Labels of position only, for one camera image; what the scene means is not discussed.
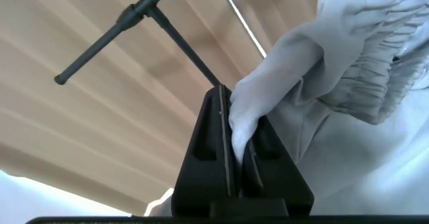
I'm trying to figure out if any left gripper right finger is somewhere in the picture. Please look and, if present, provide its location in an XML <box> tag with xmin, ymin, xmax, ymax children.
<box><xmin>240</xmin><ymin>115</ymin><xmax>315</xmax><ymax>217</ymax></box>

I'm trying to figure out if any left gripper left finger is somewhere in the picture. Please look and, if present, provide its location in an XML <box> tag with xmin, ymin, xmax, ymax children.
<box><xmin>170</xmin><ymin>85</ymin><xmax>243</xmax><ymax>218</ymax></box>

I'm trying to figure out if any black clothes rack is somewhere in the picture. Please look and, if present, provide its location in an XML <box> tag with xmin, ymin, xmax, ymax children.
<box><xmin>53</xmin><ymin>0</ymin><xmax>223</xmax><ymax>87</ymax></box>

